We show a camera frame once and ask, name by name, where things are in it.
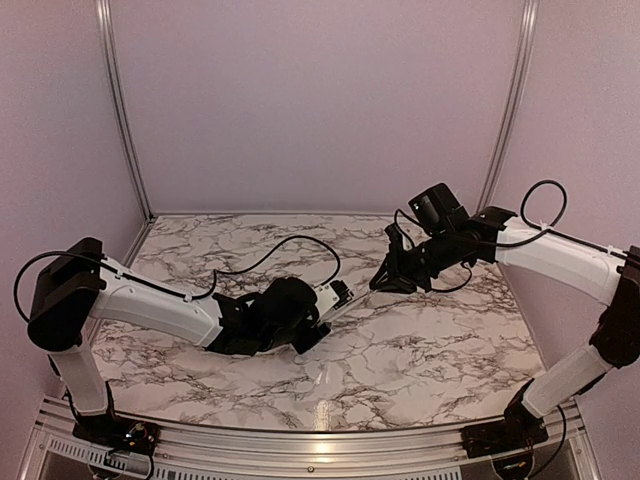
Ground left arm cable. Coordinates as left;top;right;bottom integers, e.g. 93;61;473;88
12;234;342;326

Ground left aluminium frame post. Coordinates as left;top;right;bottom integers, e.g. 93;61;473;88
94;0;154;222

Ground white remote control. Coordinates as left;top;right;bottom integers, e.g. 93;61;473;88
319;299;367;324

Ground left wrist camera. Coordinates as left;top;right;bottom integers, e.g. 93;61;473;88
313;280;353;319

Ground aluminium frame post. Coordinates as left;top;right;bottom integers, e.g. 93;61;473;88
94;0;154;222
476;0;540;211

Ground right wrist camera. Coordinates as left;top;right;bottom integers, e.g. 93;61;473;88
384;224;411;260

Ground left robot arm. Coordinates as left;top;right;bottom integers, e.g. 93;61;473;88
23;237;340;445

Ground front aluminium rail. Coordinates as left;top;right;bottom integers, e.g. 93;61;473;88
19;394;601;480

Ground right aluminium frame post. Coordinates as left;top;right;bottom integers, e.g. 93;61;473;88
476;0;540;211

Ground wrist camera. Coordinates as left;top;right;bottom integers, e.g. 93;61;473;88
384;224;411;260
313;280;353;319

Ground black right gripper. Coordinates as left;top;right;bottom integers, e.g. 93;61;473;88
370;228;460;293

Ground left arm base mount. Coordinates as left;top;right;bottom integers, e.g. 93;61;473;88
73;417;160;456

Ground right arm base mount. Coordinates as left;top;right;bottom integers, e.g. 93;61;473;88
461;420;549;458

